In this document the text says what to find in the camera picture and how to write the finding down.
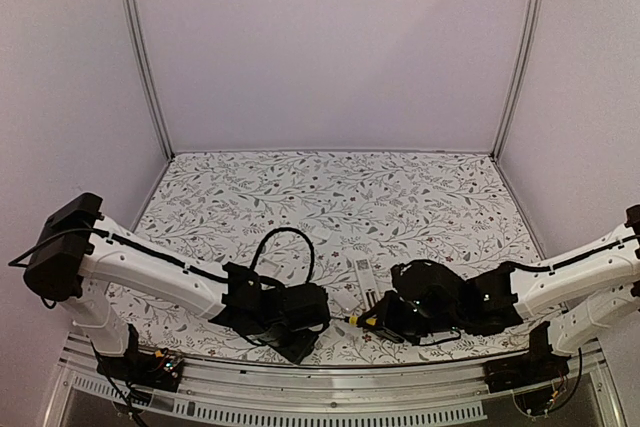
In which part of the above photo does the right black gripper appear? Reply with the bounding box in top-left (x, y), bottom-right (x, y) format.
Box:
top-left (357, 288), bottom-right (462, 345)

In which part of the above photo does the slim white remote control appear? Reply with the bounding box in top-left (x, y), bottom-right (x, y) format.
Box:
top-left (354, 259), bottom-right (383, 310)

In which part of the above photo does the yellow pry tool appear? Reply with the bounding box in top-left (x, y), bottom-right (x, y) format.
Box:
top-left (340, 316), bottom-right (377, 328)

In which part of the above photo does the black-faced white remote control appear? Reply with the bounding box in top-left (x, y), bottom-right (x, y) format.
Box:
top-left (258, 259), bottom-right (284, 279)

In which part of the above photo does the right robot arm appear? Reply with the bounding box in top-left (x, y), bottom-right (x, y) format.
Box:
top-left (360, 206), bottom-right (639, 383)

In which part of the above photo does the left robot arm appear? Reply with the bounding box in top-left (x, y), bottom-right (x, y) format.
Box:
top-left (10, 193), bottom-right (330, 381)

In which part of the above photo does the display remote battery cover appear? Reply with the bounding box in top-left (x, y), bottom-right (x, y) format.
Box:
top-left (341, 299), bottom-right (360, 312)

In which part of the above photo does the small white battery cover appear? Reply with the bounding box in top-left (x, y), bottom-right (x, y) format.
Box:
top-left (310, 228), bottom-right (332, 242)

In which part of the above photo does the floral patterned table mat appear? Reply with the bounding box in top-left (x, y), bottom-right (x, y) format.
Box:
top-left (97, 150), bottom-right (566, 366)

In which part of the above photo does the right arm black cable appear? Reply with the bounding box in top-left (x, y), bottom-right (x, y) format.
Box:
top-left (509, 234), bottom-right (640, 276)

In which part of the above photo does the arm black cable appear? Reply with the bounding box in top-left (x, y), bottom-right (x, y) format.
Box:
top-left (7, 226), bottom-right (316, 288)
top-left (509, 234), bottom-right (640, 276)

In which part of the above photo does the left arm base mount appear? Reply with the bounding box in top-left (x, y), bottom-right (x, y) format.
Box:
top-left (94, 349), bottom-right (184, 393)

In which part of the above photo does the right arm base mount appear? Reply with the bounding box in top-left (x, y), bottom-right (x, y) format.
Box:
top-left (483, 351), bottom-right (569, 417)

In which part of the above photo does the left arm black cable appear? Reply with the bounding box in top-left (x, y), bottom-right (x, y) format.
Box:
top-left (7, 226), bottom-right (316, 288)

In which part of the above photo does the front aluminium rail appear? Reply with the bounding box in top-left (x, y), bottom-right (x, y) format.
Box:
top-left (47, 346), bottom-right (621, 427)

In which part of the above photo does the right aluminium frame post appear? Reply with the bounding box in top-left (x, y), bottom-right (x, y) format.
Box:
top-left (491, 0), bottom-right (543, 163)

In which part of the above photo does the aluminium frame post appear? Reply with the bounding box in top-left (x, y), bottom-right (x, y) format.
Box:
top-left (122, 0), bottom-right (175, 162)
top-left (491, 0), bottom-right (543, 163)

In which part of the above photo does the left aluminium frame post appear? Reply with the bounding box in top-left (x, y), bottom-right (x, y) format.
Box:
top-left (122, 0), bottom-right (175, 162)

